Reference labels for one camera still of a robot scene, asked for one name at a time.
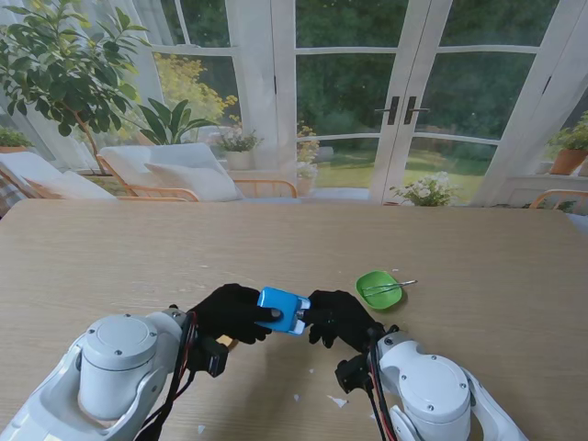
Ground black door handle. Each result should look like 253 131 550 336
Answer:
374 96 401 126
403 96 431 125

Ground metal tweezers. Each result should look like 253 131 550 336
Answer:
365 279 418 298

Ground terracotta potted plant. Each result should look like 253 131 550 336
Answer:
548 112 588 175

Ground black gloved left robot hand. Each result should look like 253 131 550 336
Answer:
187 283 281 345

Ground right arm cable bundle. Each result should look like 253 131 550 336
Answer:
365 326 399 441

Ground broad-leaf green plant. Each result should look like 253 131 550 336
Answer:
137 98 217 146

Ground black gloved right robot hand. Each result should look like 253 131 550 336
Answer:
306 288 385 353

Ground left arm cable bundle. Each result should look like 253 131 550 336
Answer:
135 311 198 441

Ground white flower bush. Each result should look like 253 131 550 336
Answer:
390 172 460 207

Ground white cushion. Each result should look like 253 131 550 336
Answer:
145 161 238 202

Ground tall leafy potted tree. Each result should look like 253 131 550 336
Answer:
0 0 153 175

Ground white lounge chair wooden frame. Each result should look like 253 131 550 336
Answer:
0 151 116 202
96 141 300 203

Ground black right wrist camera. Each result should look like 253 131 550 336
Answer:
334 356 373 395

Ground green plastic dish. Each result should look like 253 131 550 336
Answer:
356 270 408 312

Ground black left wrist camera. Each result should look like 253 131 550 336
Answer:
192 335 230 378

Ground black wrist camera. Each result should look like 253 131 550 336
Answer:
192 335 230 378
334 356 373 395

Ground yellow flowering potted plant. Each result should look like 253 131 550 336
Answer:
296 122 322 197

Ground wooden armchair frame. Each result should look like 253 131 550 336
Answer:
530 188 588 212

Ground white french door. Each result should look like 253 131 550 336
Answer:
390 0 566 206
270 0 417 203

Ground flowering plant in white pot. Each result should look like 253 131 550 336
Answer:
215 130 264 171

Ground blue pill box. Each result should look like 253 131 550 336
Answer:
255 287 311 336

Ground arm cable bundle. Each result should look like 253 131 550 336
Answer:
365 326 399 441
135 311 198 441

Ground small potted green plant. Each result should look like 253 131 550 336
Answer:
0 128 34 155

